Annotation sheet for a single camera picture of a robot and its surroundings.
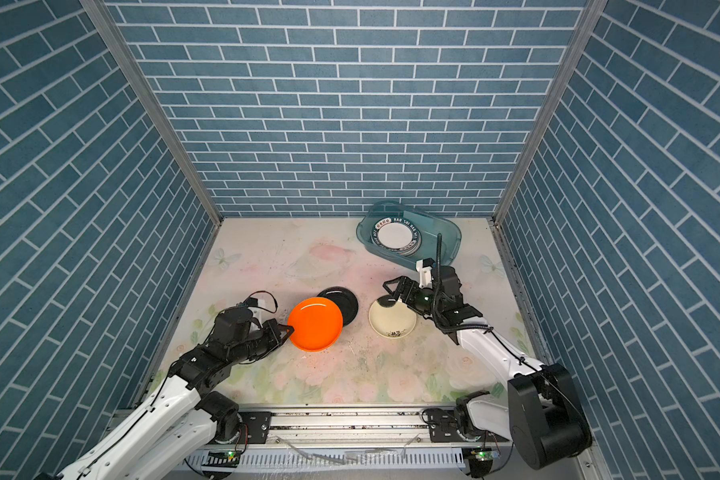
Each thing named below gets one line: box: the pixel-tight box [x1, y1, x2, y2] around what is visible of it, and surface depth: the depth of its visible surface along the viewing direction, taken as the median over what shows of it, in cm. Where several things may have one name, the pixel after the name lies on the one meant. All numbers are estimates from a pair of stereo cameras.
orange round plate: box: [288, 297, 343, 352], surface depth 83 cm
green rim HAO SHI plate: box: [371, 218, 423, 256], surface depth 114 cm
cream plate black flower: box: [368, 298, 417, 339], surface depth 95 cm
